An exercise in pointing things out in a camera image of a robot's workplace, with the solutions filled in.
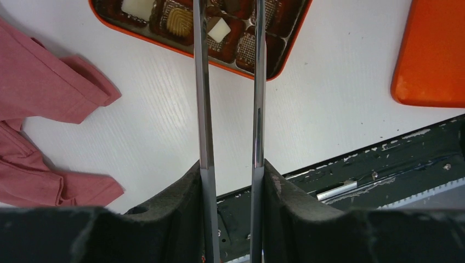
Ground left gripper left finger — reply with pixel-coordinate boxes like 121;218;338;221
1;164;203;262

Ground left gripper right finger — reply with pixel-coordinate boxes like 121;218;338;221
263;162;464;262

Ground metal serving tongs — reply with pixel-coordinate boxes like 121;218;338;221
193;1;266;262

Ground orange chocolate box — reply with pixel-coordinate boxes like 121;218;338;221
89;1;311;81

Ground white square chocolate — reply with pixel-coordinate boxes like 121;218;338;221
207;16;231;43

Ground caramel ridged chocolate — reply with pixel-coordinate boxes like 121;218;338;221
166;8;193;37

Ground pink cloth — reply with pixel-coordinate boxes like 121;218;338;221
0;18;126;208

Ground orange box lid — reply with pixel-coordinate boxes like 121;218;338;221
390;0;464;108

